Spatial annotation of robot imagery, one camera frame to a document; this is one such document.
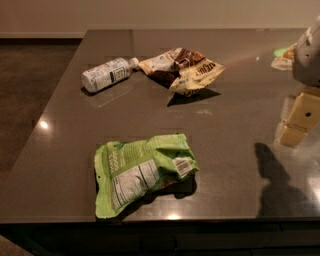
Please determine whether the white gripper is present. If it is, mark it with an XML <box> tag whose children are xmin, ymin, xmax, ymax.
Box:
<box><xmin>277</xmin><ymin>16</ymin><xmax>320</xmax><ymax>147</ymax></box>

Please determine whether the brown chip bag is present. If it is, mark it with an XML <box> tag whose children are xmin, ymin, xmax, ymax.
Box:
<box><xmin>139</xmin><ymin>48</ymin><xmax>225</xmax><ymax>97</ymax></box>

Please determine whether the green rice chip bag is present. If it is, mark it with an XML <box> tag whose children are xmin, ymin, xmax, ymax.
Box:
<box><xmin>94</xmin><ymin>134</ymin><xmax>199</xmax><ymax>219</ymax></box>

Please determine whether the white plastic bottle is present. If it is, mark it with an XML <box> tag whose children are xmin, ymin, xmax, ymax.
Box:
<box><xmin>81</xmin><ymin>58</ymin><xmax>139</xmax><ymax>93</ymax></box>

